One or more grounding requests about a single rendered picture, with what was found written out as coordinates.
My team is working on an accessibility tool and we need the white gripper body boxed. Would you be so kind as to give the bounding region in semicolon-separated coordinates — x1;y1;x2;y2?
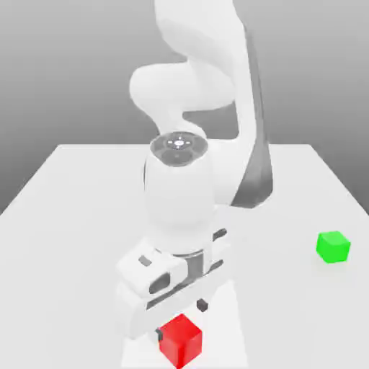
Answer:
116;257;234;339

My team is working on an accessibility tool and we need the small red cube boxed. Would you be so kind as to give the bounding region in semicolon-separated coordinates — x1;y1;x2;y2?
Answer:
158;313;203;369

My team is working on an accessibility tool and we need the small green cube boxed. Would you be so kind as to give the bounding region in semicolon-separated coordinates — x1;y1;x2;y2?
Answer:
315;230;352;264

